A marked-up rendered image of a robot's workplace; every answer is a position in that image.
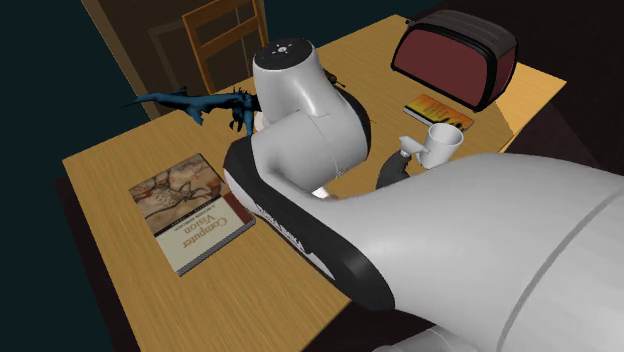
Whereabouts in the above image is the dark grey rounded object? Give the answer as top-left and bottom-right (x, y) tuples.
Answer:
(375, 149), (416, 191)

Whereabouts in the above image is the blue dragon figure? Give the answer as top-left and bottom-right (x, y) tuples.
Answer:
(119, 86), (262, 138)

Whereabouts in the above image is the large book with cave painting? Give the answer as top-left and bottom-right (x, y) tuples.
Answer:
(127, 152), (258, 278)

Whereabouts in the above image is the white mug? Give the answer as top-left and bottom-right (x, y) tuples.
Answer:
(398, 122), (465, 171)

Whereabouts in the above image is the small orange book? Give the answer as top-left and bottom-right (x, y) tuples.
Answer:
(402, 93), (476, 134)

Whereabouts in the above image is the wooden table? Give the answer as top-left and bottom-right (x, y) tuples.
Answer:
(61, 13), (568, 352)

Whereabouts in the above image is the wooden chair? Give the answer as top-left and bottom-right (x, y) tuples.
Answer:
(181, 0), (270, 95)

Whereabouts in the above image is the red and black toaster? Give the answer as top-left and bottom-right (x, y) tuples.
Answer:
(390, 9), (519, 114)

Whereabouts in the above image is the brown door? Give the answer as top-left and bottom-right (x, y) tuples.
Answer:
(80, 0), (268, 121)

